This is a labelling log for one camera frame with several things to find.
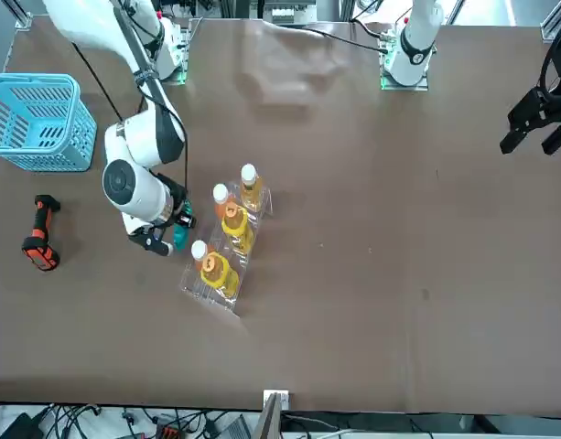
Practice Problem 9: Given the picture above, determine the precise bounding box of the clear acrylic stepped shelf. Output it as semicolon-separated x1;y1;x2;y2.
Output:
178;181;275;320

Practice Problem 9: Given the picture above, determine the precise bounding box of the pale yellow bottle white cap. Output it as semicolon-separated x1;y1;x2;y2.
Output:
238;163;267;212

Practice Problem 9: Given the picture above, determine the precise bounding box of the light blue plastic basket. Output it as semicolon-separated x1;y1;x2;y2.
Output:
0;72;98;174

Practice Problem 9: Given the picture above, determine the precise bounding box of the yellow drink bottle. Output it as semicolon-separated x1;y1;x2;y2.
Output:
220;200;256;255
199;251;242;301

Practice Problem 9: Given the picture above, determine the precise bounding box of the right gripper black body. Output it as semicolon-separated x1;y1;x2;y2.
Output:
165;180;200;230

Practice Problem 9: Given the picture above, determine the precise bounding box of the black cable across table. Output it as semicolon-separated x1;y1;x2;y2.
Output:
264;20;386;52

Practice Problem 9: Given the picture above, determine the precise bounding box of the reddish drink bottle white cap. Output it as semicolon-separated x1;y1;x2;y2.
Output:
211;183;238;220

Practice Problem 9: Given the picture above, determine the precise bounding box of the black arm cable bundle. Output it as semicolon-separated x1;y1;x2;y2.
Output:
69;0;190;202

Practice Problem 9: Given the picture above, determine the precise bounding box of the aluminium frame post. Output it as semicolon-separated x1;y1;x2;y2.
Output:
254;389;290;439

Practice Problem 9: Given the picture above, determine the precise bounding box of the orange drink bottle white cap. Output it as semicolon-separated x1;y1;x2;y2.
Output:
189;240;212;275

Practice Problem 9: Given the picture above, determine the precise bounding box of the aluminium frame profile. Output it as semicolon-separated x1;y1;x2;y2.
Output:
538;0;561;42
3;0;34;31

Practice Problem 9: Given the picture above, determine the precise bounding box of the teal potato chips packet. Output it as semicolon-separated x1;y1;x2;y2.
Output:
171;223;190;252

